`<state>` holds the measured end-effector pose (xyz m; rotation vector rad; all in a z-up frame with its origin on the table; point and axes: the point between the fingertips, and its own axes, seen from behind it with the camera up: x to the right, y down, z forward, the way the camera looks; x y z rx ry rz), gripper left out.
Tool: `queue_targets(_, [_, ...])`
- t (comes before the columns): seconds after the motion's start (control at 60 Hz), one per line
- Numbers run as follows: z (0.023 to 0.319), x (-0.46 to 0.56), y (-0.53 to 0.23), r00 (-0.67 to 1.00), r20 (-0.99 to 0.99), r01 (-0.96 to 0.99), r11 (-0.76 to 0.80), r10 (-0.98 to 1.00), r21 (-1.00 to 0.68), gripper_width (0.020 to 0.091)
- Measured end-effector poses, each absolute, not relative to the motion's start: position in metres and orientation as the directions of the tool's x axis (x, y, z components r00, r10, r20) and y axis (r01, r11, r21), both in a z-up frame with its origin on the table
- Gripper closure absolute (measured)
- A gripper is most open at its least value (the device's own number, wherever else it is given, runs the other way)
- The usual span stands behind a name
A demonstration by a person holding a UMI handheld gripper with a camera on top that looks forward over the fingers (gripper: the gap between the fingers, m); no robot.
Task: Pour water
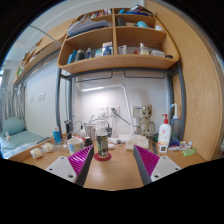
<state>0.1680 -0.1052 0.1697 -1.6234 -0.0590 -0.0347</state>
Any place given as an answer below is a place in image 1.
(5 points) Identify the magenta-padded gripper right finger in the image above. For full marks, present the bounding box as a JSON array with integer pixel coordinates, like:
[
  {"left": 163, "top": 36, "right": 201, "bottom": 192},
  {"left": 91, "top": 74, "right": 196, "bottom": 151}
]
[{"left": 132, "top": 144, "right": 183, "bottom": 186}]

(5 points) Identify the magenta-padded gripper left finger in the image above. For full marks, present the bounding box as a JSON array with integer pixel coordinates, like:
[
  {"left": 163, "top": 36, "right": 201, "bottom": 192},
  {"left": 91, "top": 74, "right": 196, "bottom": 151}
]
[{"left": 45, "top": 144, "right": 95, "bottom": 187}]

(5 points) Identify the clear bottle with dark label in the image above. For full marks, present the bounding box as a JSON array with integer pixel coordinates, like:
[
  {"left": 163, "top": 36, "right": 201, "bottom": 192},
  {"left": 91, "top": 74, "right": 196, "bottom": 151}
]
[{"left": 95, "top": 119, "right": 110, "bottom": 159}]

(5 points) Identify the small white printed box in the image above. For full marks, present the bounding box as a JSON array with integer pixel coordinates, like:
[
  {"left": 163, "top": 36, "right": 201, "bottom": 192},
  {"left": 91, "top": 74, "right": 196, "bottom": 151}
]
[{"left": 158, "top": 143, "right": 169, "bottom": 154}]

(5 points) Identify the round cream case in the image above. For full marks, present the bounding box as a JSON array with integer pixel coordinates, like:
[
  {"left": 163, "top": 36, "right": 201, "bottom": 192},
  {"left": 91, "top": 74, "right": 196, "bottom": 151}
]
[
  {"left": 29, "top": 147, "right": 43, "bottom": 160},
  {"left": 41, "top": 142, "right": 54, "bottom": 154}
]

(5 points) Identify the small green packet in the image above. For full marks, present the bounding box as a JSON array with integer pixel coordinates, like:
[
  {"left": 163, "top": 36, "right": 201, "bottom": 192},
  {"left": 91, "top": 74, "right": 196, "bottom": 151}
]
[{"left": 181, "top": 148, "right": 198, "bottom": 157}]

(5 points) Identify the cream mug with blue patches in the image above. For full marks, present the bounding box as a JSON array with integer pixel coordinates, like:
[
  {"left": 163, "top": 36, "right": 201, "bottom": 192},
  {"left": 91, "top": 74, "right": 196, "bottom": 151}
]
[{"left": 66, "top": 137, "right": 85, "bottom": 156}]

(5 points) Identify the blue bottle with white cap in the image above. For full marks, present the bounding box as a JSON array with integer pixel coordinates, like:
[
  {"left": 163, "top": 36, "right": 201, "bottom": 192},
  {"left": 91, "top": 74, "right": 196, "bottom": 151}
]
[{"left": 52, "top": 125, "right": 62, "bottom": 145}]

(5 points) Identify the white bottle with red pump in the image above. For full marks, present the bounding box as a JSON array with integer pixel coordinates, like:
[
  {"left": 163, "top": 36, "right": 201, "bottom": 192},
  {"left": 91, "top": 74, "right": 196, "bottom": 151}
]
[{"left": 157, "top": 113, "right": 172, "bottom": 146}]

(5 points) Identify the small black jar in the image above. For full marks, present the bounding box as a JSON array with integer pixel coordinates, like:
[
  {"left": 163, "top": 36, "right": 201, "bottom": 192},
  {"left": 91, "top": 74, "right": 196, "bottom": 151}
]
[{"left": 83, "top": 136, "right": 94, "bottom": 147}]

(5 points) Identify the white tissue pack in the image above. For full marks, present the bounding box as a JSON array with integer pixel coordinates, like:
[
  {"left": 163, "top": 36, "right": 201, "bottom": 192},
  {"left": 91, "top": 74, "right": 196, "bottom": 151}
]
[{"left": 125, "top": 133, "right": 150, "bottom": 151}]

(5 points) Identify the black electric shaver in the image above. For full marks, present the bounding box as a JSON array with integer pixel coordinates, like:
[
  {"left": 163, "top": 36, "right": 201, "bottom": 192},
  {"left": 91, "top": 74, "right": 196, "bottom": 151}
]
[{"left": 63, "top": 119, "right": 73, "bottom": 140}]

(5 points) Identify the teal bed mattress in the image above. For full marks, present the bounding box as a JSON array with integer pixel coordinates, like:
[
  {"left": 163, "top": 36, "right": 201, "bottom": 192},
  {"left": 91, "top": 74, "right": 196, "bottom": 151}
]
[{"left": 0, "top": 129, "right": 46, "bottom": 158}]

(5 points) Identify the teal pillow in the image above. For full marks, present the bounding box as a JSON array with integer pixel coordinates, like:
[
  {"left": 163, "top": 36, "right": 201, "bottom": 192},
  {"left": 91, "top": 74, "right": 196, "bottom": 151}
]
[{"left": 2, "top": 116, "right": 26, "bottom": 136}]

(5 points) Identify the wooden wardrobe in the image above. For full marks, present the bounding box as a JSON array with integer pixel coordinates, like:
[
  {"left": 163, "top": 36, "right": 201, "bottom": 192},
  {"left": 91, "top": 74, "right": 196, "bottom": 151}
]
[{"left": 144, "top": 0, "right": 224, "bottom": 161}]

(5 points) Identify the grey striped curtain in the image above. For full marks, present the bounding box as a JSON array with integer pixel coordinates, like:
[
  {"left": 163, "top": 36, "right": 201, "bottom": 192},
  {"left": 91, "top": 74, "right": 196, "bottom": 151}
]
[{"left": 0, "top": 83, "right": 26, "bottom": 118}]

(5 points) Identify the white desk lamp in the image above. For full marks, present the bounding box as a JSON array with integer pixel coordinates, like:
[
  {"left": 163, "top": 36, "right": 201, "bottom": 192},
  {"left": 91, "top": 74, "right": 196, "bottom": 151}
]
[{"left": 80, "top": 83, "right": 136, "bottom": 143}]

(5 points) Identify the wooden shelf unit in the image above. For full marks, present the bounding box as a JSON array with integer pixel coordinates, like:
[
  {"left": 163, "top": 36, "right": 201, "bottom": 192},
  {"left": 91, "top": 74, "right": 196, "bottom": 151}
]
[{"left": 57, "top": 5, "right": 180, "bottom": 75}]

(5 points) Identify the wooden bunk side board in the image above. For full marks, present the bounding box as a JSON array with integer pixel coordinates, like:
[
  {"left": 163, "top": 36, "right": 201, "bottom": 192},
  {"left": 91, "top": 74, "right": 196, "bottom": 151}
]
[{"left": 13, "top": 18, "right": 76, "bottom": 86}]

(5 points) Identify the white wall box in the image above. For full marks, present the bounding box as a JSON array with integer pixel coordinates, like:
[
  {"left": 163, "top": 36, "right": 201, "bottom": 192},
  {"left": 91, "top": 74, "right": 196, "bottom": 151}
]
[{"left": 132, "top": 105, "right": 143, "bottom": 118}]

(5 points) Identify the grey metal bed frame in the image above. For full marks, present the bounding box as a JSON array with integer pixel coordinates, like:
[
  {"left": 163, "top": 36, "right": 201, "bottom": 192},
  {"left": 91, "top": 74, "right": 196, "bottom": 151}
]
[{"left": 54, "top": 61, "right": 186, "bottom": 141}]

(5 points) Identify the white wall socket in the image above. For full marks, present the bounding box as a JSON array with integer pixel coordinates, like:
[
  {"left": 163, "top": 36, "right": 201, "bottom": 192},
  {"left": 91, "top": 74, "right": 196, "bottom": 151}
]
[
  {"left": 97, "top": 106, "right": 108, "bottom": 118},
  {"left": 109, "top": 105, "right": 121, "bottom": 117}
]

